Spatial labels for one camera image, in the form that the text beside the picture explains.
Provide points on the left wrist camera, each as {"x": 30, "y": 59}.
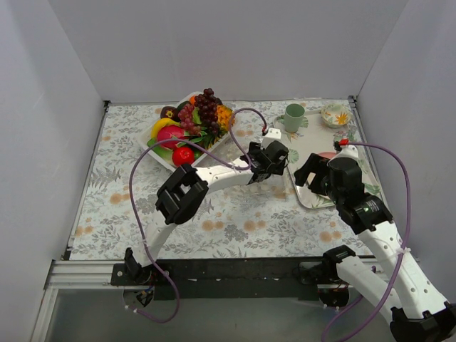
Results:
{"x": 272, "y": 134}

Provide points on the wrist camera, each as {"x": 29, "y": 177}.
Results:
{"x": 343, "y": 148}
{"x": 272, "y": 134}

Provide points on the green cup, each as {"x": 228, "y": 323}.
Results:
{"x": 293, "y": 117}

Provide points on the red apple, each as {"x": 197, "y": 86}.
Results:
{"x": 183, "y": 155}

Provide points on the pink plate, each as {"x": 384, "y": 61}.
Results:
{"x": 328, "y": 155}

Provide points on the dark purple grape bunch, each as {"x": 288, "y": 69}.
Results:
{"x": 207, "y": 103}

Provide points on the pink dragon fruit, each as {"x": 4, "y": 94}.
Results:
{"x": 172, "y": 143}

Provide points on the dark mangosteen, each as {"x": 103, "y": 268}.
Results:
{"x": 169, "y": 112}

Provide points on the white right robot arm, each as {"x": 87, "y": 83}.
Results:
{"x": 412, "y": 307}

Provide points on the light red grape bunch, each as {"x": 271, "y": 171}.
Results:
{"x": 190, "y": 120}

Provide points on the aluminium frame rail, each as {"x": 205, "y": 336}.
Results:
{"x": 80, "y": 275}

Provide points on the floral serving tray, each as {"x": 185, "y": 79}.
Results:
{"x": 315, "y": 137}

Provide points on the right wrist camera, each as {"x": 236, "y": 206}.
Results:
{"x": 343, "y": 148}

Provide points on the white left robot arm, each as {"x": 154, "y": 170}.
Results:
{"x": 181, "y": 195}

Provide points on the orange pineapple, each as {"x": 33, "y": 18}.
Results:
{"x": 224, "y": 115}

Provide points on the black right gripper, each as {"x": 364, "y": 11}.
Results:
{"x": 313, "y": 171}

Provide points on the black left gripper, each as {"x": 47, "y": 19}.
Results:
{"x": 272, "y": 157}

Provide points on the clear zip top bag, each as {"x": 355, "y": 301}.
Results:
{"x": 265, "y": 185}

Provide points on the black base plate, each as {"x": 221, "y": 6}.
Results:
{"x": 302, "y": 278}

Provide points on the yellow banana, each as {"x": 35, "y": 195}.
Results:
{"x": 165, "y": 128}

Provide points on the floral bowl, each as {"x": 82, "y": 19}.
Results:
{"x": 336, "y": 115}

